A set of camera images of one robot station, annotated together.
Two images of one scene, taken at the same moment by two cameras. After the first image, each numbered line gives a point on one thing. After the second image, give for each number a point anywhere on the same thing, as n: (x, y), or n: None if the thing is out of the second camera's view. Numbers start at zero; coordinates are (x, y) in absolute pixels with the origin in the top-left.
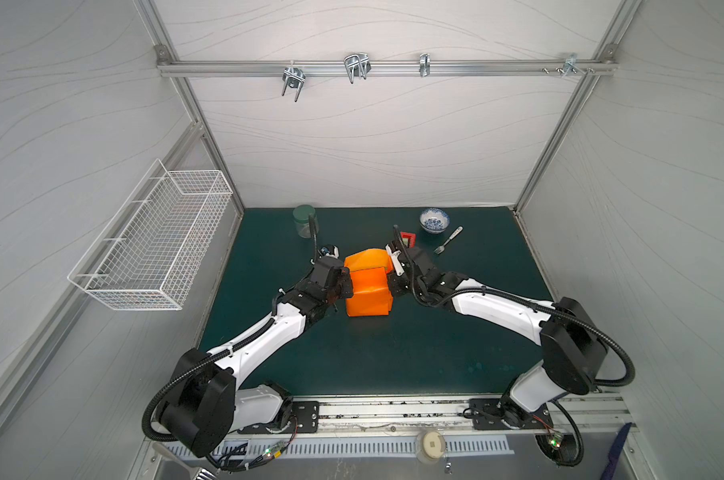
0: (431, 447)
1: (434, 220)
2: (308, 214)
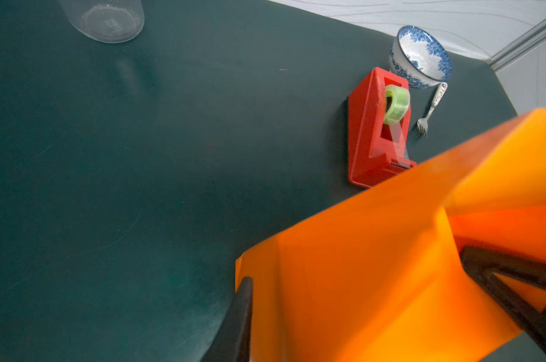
0: None
1: (427, 62)
2: (108, 21)
